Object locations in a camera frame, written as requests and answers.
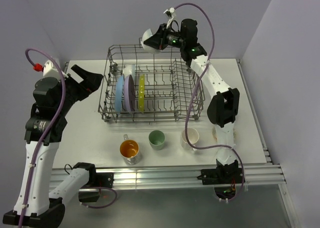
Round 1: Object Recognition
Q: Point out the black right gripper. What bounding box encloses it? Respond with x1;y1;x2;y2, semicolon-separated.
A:
142;23;185;51

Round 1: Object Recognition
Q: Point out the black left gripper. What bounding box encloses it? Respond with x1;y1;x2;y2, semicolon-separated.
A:
56;64;103;115

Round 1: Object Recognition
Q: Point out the white bowl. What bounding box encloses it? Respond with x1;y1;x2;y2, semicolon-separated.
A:
140;28;160;54
122;64;136;80

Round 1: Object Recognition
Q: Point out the blue plastic plate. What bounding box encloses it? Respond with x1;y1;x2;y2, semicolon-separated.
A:
115;75;124;114

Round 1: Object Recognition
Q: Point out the green polka-dot plate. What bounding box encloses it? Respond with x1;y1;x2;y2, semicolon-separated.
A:
138;74;145;113

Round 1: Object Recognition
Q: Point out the lilac plastic plate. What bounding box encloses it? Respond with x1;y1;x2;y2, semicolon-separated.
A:
123;75;136;112

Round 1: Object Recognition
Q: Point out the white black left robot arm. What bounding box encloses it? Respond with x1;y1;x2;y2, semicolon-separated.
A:
2;65;103;228

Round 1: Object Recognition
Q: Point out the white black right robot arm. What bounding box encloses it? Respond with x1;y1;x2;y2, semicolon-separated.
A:
141;18;245;185

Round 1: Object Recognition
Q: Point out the floral mug orange inside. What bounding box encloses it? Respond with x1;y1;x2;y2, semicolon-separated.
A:
119;134;140;165

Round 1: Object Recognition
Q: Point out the green cup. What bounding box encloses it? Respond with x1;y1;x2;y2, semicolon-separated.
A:
148;130;166;150

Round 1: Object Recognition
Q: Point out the cream white mug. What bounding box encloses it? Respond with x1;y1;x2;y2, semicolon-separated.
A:
180;128;200;153

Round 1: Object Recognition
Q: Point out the floral painted bowl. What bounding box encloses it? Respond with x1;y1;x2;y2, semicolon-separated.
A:
212;127;237;142

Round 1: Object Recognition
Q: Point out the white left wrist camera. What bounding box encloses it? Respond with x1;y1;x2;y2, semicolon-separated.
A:
33;60;61;80

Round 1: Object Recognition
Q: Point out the grey wire dish rack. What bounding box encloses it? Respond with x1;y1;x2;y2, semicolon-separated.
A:
98;44;205;123

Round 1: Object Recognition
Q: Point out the aluminium frame rail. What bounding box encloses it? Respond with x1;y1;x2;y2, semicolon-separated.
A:
61;163;301;228

